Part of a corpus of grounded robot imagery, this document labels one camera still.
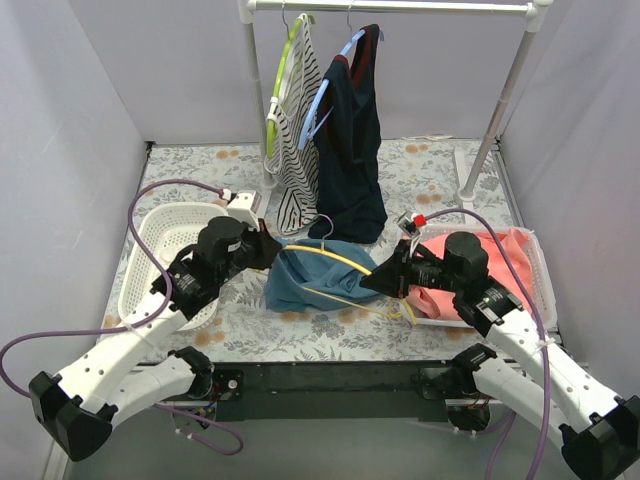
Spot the blue tank top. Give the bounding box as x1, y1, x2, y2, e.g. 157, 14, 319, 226
262, 238, 386, 314

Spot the yellow hanger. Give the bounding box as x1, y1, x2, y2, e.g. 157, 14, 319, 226
259, 213, 419, 326

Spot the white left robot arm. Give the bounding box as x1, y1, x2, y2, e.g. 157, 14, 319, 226
28, 216, 282, 461

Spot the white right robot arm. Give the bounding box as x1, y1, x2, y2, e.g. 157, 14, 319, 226
361, 231, 639, 479

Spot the striped black white top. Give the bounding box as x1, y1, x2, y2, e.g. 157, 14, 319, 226
264, 19, 322, 235

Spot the dark navy top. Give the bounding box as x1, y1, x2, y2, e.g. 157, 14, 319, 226
309, 24, 387, 244

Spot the light blue hanger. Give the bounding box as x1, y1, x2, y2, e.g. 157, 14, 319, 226
297, 1, 366, 152

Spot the green hanger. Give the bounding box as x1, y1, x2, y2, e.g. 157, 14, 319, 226
266, 13, 316, 158

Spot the pink cloth in basket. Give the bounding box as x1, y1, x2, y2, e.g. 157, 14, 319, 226
407, 228, 533, 321

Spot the white perforated laundry basket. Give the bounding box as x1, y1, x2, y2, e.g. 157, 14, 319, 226
118, 202, 228, 319

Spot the white mesh basket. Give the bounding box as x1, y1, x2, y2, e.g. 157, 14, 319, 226
413, 224, 557, 329

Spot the floral table mat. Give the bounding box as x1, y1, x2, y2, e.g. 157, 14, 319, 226
94, 138, 539, 362

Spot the black base bar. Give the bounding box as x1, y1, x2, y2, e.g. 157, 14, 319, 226
154, 358, 501, 424

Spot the white clothes rack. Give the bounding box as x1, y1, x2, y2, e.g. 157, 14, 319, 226
237, 1, 552, 210

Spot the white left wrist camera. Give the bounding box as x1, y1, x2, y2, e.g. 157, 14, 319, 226
220, 189, 261, 230

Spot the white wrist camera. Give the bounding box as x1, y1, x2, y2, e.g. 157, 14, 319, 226
396, 211, 431, 261
220, 189, 261, 230

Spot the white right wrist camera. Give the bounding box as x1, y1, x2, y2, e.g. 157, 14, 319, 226
396, 211, 431, 261

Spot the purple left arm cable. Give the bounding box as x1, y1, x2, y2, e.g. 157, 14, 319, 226
0, 178, 244, 457

